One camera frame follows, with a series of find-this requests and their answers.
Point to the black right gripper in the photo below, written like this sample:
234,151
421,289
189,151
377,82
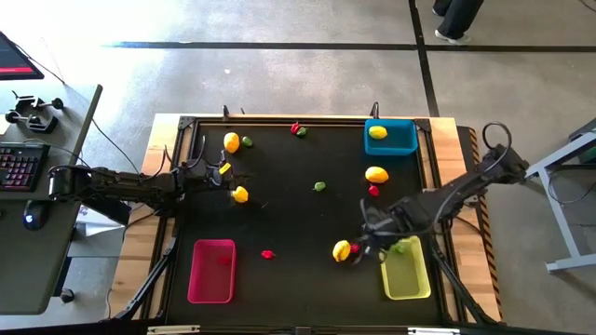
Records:
407,216

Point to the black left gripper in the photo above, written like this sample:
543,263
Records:
219,183

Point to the yellow lemon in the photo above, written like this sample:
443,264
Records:
376,175
377,132
341,251
241,194

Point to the orange-coloured lemon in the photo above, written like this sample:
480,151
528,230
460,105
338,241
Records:
231,142

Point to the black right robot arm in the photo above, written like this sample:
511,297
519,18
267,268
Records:
465,188

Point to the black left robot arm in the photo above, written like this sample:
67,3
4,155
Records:
116,183

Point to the yellow tape tag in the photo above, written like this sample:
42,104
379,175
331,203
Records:
225,168

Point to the yellow-green plastic basket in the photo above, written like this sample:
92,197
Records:
405,279

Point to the black table edge clamp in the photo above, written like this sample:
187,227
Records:
226,114
375,115

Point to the black rig strut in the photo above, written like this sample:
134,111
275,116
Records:
462,285
145,283

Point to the silver metal plate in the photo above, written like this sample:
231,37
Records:
433,331
172,330

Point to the pink plastic basket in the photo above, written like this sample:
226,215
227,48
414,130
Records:
205,284

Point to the blue plastic basket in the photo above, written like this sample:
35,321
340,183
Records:
396,148

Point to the yellow black hazard tape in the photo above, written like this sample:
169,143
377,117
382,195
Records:
494,279

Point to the black diagonal beam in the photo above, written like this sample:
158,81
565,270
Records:
109,211

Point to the white papers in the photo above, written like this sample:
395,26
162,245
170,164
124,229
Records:
95,229

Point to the grey metal stand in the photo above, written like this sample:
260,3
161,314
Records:
562,216

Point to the grey desk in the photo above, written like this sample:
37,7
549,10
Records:
46,246

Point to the black caster wheel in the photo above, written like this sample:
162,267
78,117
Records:
67,295

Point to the black computer mouse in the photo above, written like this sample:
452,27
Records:
35,215

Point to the black desk clamp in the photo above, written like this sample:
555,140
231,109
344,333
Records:
35,102
37,123

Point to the backlit black keyboard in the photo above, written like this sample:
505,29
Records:
21,167

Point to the person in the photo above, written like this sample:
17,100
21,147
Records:
458,18

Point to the desk monitor with red bar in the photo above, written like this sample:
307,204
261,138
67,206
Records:
14,62

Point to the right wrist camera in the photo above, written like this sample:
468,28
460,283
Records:
378,218

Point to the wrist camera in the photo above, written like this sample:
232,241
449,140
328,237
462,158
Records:
198,170
378,218

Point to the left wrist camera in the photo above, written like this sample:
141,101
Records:
198,170

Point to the black aluminium table frame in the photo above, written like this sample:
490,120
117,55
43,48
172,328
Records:
326,121

